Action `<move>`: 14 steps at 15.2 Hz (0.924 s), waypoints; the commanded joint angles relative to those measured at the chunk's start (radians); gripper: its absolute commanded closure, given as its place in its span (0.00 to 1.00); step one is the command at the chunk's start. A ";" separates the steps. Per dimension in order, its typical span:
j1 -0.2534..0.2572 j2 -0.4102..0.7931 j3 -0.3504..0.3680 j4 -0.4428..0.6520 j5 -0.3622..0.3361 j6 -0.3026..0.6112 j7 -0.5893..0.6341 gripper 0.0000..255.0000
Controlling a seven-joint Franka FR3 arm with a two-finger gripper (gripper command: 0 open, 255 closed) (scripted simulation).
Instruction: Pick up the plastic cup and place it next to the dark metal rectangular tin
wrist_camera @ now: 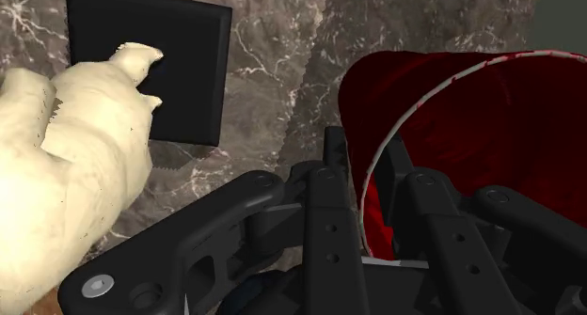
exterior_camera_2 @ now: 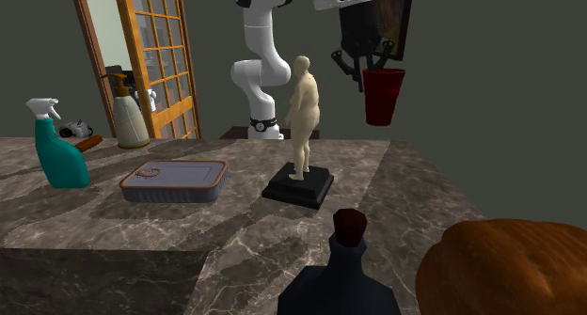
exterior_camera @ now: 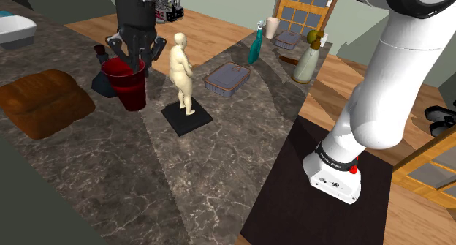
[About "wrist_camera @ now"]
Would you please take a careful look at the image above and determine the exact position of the red bowl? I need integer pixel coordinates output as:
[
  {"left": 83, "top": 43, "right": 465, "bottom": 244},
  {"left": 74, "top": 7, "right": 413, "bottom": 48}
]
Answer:
[{"left": 338, "top": 49, "right": 587, "bottom": 261}]

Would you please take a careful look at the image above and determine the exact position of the cream bear figure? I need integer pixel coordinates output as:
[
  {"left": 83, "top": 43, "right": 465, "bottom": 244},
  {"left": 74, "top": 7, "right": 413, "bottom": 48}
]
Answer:
[{"left": 0, "top": 41, "right": 165, "bottom": 315}]

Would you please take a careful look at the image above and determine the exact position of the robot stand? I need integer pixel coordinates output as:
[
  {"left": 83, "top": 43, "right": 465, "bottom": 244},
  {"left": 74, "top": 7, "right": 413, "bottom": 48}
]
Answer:
[{"left": 64, "top": 0, "right": 233, "bottom": 147}]

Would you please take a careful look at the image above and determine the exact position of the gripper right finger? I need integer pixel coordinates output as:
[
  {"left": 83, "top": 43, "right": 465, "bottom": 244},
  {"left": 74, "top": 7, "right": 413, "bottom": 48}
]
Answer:
[{"left": 373, "top": 134, "right": 587, "bottom": 315}]

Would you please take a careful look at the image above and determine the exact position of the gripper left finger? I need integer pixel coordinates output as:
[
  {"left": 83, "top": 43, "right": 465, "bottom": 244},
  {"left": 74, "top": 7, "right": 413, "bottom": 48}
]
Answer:
[{"left": 57, "top": 125, "right": 371, "bottom": 315}]

